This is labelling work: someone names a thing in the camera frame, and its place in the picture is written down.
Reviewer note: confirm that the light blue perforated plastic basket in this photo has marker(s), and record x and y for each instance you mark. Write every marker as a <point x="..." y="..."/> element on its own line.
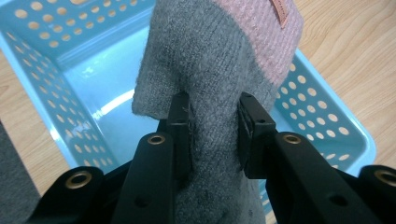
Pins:
<point x="102" y="81"/>

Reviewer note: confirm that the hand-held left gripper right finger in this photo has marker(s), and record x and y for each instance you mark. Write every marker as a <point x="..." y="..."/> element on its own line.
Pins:
<point x="289" y="174"/>

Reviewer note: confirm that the grey and pink fingerless glove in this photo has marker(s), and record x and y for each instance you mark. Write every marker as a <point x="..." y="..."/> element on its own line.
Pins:
<point x="202" y="62"/>

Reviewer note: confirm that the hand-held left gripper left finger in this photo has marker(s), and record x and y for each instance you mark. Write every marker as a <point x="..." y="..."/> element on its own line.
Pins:
<point x="152" y="174"/>

